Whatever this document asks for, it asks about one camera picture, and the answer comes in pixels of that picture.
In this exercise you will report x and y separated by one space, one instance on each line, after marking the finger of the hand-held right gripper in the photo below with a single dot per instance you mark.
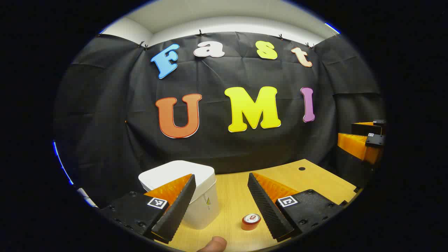
350 145
362 129

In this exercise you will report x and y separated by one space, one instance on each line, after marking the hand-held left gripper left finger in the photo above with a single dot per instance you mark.
178 210

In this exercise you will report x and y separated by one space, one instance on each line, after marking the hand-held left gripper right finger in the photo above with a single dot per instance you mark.
266 206

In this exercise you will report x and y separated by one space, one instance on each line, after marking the red pop can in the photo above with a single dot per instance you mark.
250 222

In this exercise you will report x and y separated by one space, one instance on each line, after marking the white desktop garbage bin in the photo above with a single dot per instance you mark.
204 210

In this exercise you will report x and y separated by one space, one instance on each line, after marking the wooden desktop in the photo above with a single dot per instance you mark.
231 196

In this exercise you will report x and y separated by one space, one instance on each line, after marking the black backdrop cloth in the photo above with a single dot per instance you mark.
210 150

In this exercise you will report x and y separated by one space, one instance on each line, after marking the white side table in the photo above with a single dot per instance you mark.
87 198

